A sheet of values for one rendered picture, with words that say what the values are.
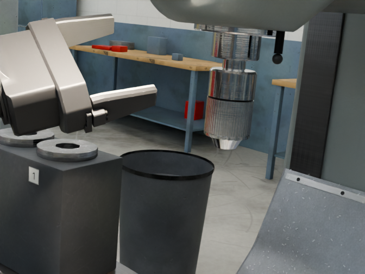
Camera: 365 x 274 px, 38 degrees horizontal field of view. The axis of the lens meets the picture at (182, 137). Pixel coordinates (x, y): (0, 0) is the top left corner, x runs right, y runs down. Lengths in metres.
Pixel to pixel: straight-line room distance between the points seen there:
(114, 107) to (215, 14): 0.12
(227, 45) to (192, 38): 5.86
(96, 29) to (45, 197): 0.31
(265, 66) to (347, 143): 4.81
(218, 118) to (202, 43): 5.74
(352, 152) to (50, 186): 0.47
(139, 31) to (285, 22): 6.60
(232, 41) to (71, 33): 0.16
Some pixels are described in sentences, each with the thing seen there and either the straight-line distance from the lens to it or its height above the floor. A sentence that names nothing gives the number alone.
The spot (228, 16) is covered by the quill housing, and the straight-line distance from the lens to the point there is 0.45.
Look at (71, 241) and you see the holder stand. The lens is 0.79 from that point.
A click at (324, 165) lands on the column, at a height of 1.10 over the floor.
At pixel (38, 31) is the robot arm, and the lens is 0.50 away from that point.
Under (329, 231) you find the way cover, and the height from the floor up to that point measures 1.01.
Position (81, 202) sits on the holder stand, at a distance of 0.77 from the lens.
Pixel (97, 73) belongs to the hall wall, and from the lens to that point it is 7.77.
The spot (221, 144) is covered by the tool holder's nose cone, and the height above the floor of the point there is 1.19.
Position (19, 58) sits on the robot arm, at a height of 1.27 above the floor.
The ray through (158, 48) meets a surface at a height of 0.96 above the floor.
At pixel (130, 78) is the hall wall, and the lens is 7.20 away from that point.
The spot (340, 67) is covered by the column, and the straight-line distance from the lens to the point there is 0.89.
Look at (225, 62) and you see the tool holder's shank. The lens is 0.52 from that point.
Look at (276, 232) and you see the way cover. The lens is 0.93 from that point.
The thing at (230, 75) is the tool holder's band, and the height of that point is 1.26.
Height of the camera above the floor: 1.31
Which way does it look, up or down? 12 degrees down
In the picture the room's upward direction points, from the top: 5 degrees clockwise
